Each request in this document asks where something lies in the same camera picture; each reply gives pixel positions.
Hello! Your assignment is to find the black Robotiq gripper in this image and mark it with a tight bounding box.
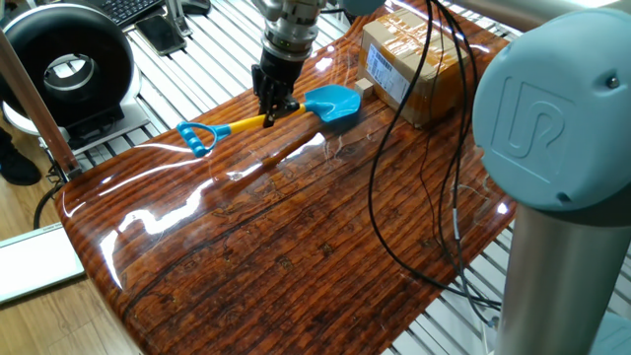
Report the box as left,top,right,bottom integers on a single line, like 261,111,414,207
250,47,307,128

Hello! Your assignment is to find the blue yellow toy shovel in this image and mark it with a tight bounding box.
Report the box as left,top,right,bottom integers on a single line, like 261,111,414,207
175,84,362,159

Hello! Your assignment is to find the small wooden cube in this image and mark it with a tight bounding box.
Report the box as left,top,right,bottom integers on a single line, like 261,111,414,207
354,77,375,99

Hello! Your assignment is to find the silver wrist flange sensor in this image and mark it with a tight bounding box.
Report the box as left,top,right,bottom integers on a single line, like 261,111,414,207
260,0,321,61

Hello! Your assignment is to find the black computer mouse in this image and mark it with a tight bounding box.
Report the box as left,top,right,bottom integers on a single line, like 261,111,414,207
179,0,212,15

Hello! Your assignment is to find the metal stand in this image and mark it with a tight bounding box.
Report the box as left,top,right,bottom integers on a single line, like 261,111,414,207
165,0,193,38

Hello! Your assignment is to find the black smartphone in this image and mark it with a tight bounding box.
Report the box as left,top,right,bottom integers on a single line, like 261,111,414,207
134,14,187,56

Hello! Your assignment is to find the white device base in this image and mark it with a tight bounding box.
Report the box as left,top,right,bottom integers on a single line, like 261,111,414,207
2,83,152,149

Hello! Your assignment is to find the cardboard box with yellow tape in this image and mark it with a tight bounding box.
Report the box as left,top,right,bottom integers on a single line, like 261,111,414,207
357,8,469,129

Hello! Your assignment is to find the black keyboard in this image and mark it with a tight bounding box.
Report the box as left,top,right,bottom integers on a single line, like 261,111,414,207
91,0,165,29

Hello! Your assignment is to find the black shoe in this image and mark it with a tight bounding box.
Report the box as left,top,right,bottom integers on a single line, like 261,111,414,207
0,126,43,187

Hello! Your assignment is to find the grey ribbed aluminium table base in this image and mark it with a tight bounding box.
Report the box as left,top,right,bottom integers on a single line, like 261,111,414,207
382,216,631,355

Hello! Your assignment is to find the white flat panel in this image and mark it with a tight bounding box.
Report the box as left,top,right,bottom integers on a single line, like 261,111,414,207
0,221,86,306

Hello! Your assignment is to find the white wrist mounting bracket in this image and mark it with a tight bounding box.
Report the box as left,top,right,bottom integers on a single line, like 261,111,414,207
251,0,282,21

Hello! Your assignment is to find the black cable bundle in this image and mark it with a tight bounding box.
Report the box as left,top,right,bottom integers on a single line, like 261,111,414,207
319,0,504,326

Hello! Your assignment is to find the black ring-shaped device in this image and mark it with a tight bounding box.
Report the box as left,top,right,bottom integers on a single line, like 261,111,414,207
0,3,137,130

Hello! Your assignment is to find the slanted brown frame post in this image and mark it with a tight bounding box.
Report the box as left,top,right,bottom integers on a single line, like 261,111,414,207
0,29,83,181

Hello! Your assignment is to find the black floor cable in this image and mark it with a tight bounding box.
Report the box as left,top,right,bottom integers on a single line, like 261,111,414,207
33,167,68,231

